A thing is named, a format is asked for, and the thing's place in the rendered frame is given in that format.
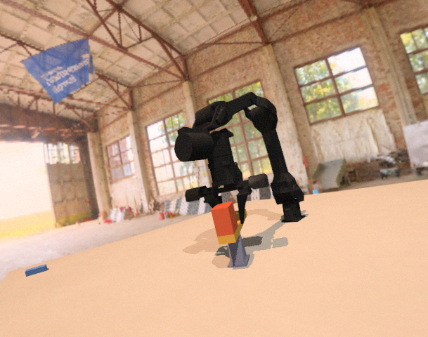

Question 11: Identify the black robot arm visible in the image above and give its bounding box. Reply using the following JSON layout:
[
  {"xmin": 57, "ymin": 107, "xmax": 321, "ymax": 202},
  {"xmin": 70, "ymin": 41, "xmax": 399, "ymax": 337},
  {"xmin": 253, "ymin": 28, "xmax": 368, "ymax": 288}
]
[{"xmin": 174, "ymin": 92, "xmax": 306, "ymax": 223}]

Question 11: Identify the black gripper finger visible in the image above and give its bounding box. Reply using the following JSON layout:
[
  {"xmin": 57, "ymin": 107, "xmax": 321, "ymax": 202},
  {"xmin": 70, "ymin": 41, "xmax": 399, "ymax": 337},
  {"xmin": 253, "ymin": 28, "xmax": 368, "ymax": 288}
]
[
  {"xmin": 203, "ymin": 196, "xmax": 222, "ymax": 208},
  {"xmin": 237, "ymin": 190, "xmax": 252, "ymax": 224}
]

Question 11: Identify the blue rectangular block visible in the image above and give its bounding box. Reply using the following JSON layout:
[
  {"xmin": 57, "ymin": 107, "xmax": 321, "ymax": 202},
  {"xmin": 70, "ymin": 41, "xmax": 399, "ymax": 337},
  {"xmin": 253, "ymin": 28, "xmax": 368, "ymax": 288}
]
[{"xmin": 25, "ymin": 264, "xmax": 47, "ymax": 277}]

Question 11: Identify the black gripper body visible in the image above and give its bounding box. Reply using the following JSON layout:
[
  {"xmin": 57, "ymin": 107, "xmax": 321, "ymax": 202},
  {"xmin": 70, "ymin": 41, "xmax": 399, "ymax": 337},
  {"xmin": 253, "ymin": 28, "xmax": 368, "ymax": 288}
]
[{"xmin": 185, "ymin": 155, "xmax": 268, "ymax": 202}]

